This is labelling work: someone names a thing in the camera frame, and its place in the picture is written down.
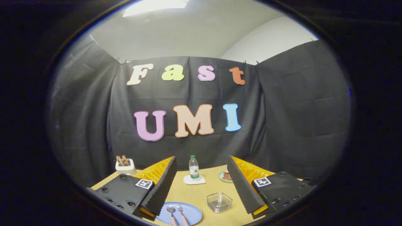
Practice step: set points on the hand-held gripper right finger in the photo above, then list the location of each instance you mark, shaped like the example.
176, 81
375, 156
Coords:
243, 188

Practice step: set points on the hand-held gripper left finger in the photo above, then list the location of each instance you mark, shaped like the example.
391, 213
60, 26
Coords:
165, 183

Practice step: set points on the red meat slices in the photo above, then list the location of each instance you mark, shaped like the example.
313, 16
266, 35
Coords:
226, 176

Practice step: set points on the white coaster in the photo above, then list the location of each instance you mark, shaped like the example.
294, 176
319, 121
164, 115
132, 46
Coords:
188, 181

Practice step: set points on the pale green food plate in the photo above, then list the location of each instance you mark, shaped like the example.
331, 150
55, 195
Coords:
221, 176

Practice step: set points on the clear plastic water bottle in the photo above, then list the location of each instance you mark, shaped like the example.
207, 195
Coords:
194, 168

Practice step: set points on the blue plate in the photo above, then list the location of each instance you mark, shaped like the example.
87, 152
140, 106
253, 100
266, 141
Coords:
193, 213

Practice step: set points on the cream white toaster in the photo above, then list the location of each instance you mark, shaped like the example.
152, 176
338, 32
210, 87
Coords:
126, 169

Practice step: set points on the toasted bread slice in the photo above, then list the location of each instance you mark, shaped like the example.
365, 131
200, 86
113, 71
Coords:
125, 160
119, 161

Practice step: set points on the black backdrop cloth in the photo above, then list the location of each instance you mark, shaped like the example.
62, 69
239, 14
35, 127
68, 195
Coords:
292, 119

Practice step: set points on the ceiling light panel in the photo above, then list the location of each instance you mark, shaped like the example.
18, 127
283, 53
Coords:
150, 7

